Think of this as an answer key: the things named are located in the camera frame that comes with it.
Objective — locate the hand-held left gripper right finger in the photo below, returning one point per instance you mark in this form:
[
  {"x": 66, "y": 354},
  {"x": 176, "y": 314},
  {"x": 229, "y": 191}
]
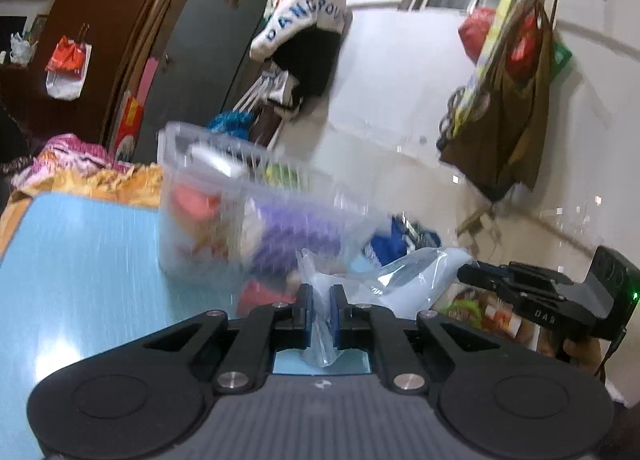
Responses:
[{"x": 334, "y": 314}]

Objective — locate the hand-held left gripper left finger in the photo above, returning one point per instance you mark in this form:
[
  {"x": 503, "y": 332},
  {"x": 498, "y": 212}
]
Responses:
[{"x": 309, "y": 312}]

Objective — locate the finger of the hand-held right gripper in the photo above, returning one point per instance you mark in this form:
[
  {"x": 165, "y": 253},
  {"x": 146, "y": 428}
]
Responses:
[
  {"x": 492, "y": 284},
  {"x": 535, "y": 279}
]

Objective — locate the purple tissue pack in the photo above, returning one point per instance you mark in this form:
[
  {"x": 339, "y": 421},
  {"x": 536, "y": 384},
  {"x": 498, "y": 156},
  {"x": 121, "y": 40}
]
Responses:
[{"x": 290, "y": 240}]

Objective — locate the clear plastic bag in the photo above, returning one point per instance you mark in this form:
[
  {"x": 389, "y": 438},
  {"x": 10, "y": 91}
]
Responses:
[{"x": 400, "y": 275}]

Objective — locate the clear plastic basket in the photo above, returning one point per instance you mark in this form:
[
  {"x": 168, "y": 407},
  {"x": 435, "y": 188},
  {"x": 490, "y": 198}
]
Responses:
[{"x": 210, "y": 245}]

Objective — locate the person's right hand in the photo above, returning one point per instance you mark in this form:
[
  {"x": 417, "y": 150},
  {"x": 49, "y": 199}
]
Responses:
[{"x": 582, "y": 355}]

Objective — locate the white and red flat box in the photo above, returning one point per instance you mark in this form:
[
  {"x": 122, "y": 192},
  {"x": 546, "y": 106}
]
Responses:
[{"x": 257, "y": 296}]

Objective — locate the blue tote bag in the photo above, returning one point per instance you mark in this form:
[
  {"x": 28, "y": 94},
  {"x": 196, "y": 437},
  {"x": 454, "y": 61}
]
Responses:
[{"x": 390, "y": 245}]

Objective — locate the olive hanging bag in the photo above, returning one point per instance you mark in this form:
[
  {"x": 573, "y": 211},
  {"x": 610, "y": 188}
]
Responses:
[{"x": 505, "y": 139}]

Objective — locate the red packet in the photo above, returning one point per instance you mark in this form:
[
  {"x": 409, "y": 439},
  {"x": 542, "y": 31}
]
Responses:
[{"x": 192, "y": 202}]

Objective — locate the blue mesh bag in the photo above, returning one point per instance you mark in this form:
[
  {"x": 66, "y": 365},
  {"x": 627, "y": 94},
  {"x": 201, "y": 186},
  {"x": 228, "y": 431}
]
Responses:
[{"x": 230, "y": 123}]

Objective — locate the white and black garment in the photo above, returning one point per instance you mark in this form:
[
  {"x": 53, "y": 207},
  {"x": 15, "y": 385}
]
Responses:
[{"x": 285, "y": 94}]

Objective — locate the yellow cloth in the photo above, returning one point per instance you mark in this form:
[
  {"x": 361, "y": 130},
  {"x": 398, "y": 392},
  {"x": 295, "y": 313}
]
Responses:
[{"x": 130, "y": 182}]

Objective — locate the small green hanging bag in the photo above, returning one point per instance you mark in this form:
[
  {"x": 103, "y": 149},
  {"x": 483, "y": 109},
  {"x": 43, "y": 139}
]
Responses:
[{"x": 562, "y": 58}]

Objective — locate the white folding rack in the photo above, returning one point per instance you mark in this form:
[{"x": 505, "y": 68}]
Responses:
[{"x": 255, "y": 92}]

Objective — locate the red plastic bag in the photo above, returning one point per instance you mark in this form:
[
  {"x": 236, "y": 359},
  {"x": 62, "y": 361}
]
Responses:
[
  {"x": 475, "y": 32},
  {"x": 525, "y": 42}
]

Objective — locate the black hanging garment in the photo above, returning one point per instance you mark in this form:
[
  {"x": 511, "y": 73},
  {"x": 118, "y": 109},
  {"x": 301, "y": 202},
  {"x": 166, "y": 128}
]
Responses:
[{"x": 310, "y": 64}]

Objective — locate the red printed carton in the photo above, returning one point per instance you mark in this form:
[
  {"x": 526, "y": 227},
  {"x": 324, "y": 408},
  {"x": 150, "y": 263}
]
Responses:
[{"x": 129, "y": 127}]

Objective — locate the pink board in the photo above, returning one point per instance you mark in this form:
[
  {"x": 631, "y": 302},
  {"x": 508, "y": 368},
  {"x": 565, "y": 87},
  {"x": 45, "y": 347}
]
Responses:
[{"x": 147, "y": 82}]

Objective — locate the pink floral quilt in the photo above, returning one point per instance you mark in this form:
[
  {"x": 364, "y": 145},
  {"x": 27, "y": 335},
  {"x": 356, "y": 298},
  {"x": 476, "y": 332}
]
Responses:
[{"x": 75, "y": 154}]

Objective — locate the grey metal door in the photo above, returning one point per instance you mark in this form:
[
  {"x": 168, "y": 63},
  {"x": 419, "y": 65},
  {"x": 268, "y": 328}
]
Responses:
[{"x": 200, "y": 39}]

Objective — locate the wooden sticks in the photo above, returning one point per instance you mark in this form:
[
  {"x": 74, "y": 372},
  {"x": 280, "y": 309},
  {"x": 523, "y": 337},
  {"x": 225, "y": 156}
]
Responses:
[{"x": 140, "y": 54}]

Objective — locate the orange and white plastic bag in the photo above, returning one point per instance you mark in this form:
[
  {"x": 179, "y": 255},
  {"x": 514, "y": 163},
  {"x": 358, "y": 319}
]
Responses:
[{"x": 67, "y": 59}]

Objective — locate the framed picture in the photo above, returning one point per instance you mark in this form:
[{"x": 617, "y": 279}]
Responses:
[{"x": 37, "y": 27}]

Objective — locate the black television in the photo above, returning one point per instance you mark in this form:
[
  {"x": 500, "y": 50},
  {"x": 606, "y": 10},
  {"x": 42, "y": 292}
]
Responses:
[{"x": 7, "y": 39}]

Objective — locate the wooden wall bracket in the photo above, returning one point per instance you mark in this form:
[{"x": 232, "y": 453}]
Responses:
[{"x": 477, "y": 220}]

